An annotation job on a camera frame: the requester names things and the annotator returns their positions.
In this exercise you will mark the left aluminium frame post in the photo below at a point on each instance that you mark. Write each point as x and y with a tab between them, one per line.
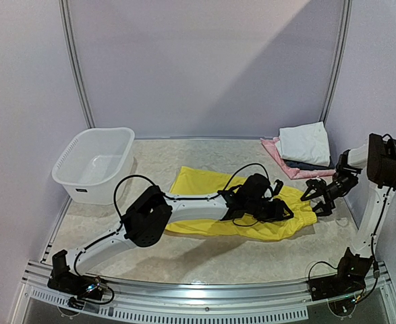
66	18

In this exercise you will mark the right aluminium frame post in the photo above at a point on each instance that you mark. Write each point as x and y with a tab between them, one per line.
341	42

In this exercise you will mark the front aluminium rail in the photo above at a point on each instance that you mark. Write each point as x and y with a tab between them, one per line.
145	302

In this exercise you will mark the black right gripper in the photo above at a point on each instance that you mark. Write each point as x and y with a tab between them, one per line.
324	193

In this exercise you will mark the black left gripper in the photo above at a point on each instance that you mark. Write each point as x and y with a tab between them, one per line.
277	213

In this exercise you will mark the white plastic laundry basket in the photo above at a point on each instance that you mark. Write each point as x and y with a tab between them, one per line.
93	163

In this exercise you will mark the folded pink garment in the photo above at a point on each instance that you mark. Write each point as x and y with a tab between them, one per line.
292	173

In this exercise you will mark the aluminium frame post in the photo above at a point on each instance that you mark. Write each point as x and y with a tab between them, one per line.
341	42
66	18

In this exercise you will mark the folded navy blue garment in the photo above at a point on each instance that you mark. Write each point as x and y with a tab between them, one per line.
307	166

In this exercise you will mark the white t-shirt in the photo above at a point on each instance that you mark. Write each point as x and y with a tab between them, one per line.
307	143

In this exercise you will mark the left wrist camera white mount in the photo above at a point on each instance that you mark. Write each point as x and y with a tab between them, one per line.
275	188

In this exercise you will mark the yellow garment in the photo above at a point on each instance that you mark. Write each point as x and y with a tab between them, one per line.
196	181

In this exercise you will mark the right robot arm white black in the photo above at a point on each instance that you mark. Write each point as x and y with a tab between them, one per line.
378	158

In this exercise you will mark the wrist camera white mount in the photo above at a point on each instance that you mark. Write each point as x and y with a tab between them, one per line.
316	183
275	188

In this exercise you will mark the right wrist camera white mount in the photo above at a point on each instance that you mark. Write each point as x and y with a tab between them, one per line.
316	183

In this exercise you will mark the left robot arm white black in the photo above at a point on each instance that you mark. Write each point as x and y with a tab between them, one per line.
144	222

